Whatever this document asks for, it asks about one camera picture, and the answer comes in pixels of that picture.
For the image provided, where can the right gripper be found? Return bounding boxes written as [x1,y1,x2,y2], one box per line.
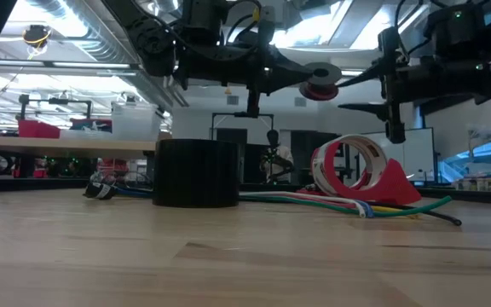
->
[338,27,491,145]

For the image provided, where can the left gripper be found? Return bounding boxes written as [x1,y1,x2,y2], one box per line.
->
[175,19,315,119]

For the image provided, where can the whiteboard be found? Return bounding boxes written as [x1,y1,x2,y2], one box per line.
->
[358,126,436,183]

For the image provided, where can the translucent storage box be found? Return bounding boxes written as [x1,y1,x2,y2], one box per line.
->
[110,101,165,142]

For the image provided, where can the red storage crate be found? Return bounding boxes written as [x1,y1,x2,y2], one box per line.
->
[97,158,130,174]

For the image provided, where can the long ceiling light bar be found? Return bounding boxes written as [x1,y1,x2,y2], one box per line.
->
[0,59,140,72]

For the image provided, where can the wooden workbench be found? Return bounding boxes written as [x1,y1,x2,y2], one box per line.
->
[0,134,158,160]

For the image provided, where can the small red plastic crate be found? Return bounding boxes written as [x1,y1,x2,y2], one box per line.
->
[17,119,61,139]

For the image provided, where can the black gantry frame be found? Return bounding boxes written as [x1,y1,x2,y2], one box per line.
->
[210,111,275,144]

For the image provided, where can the pink cable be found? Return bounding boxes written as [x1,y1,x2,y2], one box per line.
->
[266,192,360,211]

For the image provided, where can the yellow cable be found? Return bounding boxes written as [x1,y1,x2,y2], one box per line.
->
[371,205,421,220]

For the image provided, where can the white cable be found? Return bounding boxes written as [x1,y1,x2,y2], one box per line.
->
[239,190,368,219]

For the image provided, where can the green cable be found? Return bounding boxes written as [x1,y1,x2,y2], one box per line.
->
[239,194,454,219]

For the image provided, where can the duct tape roll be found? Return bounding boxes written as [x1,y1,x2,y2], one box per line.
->
[152,138,241,209]

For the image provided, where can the black cable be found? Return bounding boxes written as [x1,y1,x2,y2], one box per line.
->
[367,200,464,227]

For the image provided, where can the silver ventilation duct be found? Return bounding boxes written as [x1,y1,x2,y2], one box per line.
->
[26,0,189,108]

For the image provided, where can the black and white cable connector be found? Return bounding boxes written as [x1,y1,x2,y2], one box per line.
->
[82,180,119,201]

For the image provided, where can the black camera rig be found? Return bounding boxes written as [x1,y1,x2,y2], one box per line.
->
[17,93,94,121]

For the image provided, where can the ceiling cord reel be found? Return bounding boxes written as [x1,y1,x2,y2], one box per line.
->
[21,24,54,49]

